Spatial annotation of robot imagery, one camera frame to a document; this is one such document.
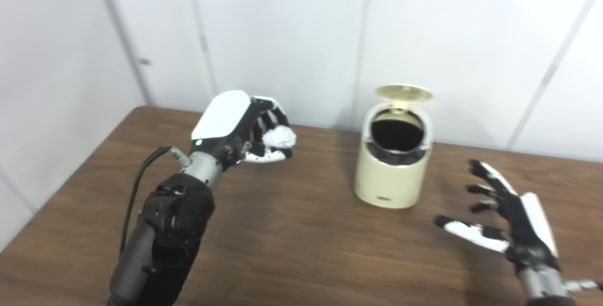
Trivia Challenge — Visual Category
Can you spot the black bin liner bag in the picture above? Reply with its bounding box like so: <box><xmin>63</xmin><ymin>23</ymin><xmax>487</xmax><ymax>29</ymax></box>
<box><xmin>367</xmin><ymin>111</ymin><xmax>428</xmax><ymax>166</ymax></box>

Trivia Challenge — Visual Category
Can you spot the cream round bin lid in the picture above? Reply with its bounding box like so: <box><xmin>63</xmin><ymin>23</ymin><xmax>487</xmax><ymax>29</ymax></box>
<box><xmin>375</xmin><ymin>84</ymin><xmax>434</xmax><ymax>109</ymax></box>

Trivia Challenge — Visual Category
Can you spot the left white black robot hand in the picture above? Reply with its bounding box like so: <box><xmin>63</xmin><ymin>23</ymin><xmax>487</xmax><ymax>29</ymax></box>
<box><xmin>191</xmin><ymin>90</ymin><xmax>293</xmax><ymax>168</ymax></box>

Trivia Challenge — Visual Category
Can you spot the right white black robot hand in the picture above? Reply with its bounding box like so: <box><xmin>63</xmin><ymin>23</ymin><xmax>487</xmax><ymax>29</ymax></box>
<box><xmin>434</xmin><ymin>159</ymin><xmax>562</xmax><ymax>273</ymax></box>

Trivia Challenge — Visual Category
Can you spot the cream-colored bin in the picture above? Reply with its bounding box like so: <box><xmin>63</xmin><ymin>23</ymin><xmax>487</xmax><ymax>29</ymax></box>
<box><xmin>353</xmin><ymin>103</ymin><xmax>433</xmax><ymax>210</ymax></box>

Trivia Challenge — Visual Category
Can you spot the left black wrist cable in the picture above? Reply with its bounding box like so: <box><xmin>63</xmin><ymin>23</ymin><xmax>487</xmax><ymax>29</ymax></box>
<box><xmin>119</xmin><ymin>146</ymin><xmax>192</xmax><ymax>256</ymax></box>

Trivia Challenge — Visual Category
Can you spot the white paper ball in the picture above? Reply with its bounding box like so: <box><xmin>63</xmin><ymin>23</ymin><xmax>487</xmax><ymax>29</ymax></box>
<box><xmin>262</xmin><ymin>126</ymin><xmax>297</xmax><ymax>149</ymax></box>

